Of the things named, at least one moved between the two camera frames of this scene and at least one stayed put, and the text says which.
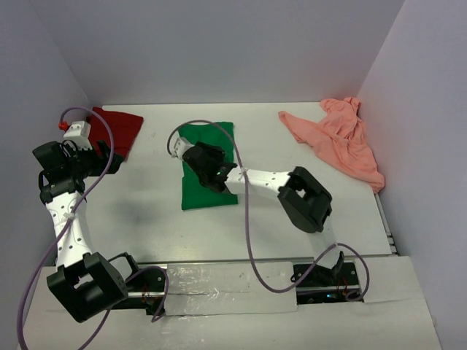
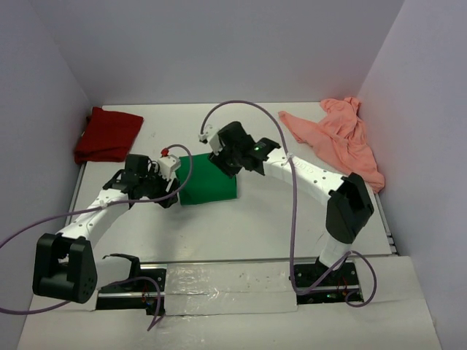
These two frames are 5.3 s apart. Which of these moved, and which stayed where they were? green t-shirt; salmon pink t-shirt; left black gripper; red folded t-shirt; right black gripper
Moved: left black gripper; right black gripper; green t-shirt
Stayed: red folded t-shirt; salmon pink t-shirt
